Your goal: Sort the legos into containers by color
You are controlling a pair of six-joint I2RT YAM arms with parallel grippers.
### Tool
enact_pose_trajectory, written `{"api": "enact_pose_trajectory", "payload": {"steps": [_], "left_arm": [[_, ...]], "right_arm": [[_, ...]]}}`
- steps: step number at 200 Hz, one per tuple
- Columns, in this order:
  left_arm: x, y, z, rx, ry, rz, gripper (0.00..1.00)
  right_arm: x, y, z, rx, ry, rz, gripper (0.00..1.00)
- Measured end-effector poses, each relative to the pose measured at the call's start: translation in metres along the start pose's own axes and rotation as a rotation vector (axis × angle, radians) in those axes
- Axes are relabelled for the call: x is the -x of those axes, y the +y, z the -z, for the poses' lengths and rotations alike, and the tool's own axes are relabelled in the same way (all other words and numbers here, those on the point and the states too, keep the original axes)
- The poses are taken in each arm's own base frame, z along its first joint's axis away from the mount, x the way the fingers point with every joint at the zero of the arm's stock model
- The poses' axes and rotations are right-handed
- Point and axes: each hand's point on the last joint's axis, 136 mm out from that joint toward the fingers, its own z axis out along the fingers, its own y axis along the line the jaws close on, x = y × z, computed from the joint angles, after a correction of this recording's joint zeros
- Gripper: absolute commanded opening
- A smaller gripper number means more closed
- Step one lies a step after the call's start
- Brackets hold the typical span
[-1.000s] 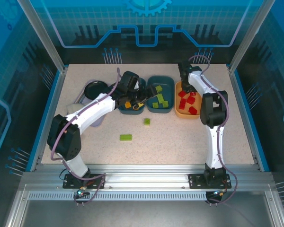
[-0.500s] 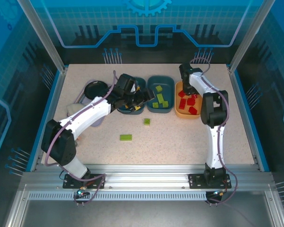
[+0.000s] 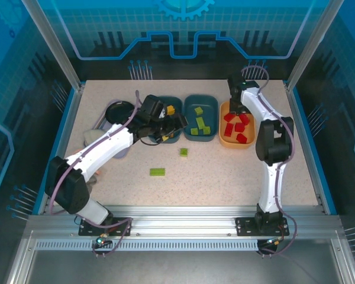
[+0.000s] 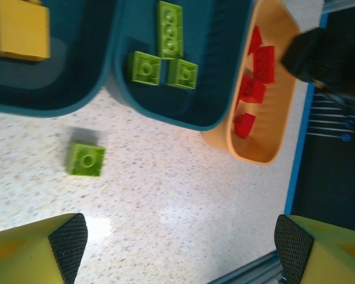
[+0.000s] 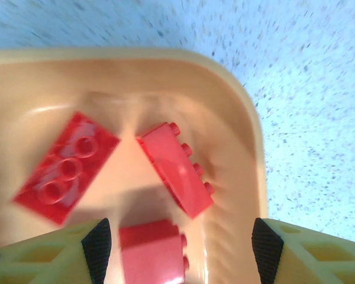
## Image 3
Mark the long red lego brick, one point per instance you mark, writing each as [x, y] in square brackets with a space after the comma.
[229, 129]
[244, 119]
[228, 117]

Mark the small red lego brick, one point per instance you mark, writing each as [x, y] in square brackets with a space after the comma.
[239, 127]
[241, 138]

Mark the small green lego brick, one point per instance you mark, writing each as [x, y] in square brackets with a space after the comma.
[193, 131]
[206, 130]
[183, 152]
[198, 110]

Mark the long green lego brick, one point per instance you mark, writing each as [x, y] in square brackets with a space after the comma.
[157, 171]
[200, 121]

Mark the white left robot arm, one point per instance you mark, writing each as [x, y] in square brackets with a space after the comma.
[112, 142]

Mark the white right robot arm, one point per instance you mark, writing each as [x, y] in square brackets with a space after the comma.
[254, 100]

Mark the teal plastic container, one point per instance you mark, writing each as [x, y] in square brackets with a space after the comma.
[208, 112]
[174, 102]

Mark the yellow plastic container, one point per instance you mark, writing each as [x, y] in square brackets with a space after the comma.
[225, 142]

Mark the black round plate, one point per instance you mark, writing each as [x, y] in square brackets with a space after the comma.
[116, 112]

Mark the lilac plastic tray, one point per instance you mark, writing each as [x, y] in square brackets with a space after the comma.
[122, 154]

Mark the pink bowl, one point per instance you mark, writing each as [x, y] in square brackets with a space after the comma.
[98, 172]

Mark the grey cup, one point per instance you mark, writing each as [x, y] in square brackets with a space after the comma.
[92, 181]

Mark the small LED circuit board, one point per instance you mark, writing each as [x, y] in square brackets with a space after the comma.
[100, 240]
[274, 242]

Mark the blue table side rail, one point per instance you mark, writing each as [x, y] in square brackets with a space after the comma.
[62, 133]
[301, 112]

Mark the aluminium frame post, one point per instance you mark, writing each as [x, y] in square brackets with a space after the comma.
[53, 44]
[310, 44]

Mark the aluminium front frame rail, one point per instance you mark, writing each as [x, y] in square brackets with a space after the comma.
[180, 222]

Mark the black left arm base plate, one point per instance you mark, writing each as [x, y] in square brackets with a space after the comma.
[121, 226]

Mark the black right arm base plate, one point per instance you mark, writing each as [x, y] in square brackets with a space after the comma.
[245, 226]

